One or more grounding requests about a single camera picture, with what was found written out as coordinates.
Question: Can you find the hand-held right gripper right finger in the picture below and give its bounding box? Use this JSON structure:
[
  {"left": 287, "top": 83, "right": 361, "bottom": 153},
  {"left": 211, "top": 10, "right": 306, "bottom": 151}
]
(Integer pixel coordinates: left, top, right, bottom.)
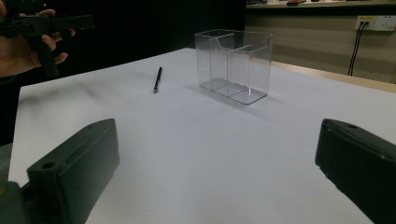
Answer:
[{"left": 315, "top": 118, "right": 396, "bottom": 224}]

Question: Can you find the clear plastic divided container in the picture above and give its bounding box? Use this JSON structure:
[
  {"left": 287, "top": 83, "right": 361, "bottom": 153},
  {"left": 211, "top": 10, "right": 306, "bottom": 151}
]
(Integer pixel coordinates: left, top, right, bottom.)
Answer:
[{"left": 194, "top": 28, "right": 275, "bottom": 105}]

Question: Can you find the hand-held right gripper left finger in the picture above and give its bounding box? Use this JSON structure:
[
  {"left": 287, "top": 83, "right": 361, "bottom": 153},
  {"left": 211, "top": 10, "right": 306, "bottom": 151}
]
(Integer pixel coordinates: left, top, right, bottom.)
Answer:
[{"left": 20, "top": 118, "right": 120, "bottom": 224}]

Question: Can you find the plain white wall socket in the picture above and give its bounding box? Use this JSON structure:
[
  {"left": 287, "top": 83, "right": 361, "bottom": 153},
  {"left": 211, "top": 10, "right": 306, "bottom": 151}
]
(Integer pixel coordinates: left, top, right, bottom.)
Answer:
[{"left": 373, "top": 15, "right": 396, "bottom": 32}]

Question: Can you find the black wall power cable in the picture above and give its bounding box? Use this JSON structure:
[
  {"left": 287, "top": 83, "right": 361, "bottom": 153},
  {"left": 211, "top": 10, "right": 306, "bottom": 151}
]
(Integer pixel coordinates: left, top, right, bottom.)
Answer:
[
  {"left": 350, "top": 21, "right": 370, "bottom": 77},
  {"left": 346, "top": 21, "right": 365, "bottom": 77}
]

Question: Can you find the black pen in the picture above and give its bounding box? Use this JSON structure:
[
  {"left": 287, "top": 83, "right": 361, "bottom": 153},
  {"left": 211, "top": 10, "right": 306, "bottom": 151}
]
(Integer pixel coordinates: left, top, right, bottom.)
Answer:
[{"left": 152, "top": 65, "right": 163, "bottom": 94}]

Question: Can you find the white wall socket yellow label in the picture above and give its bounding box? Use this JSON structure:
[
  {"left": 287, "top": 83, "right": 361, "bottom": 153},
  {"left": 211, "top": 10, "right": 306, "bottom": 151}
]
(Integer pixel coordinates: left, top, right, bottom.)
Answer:
[{"left": 354, "top": 15, "right": 376, "bottom": 32}]

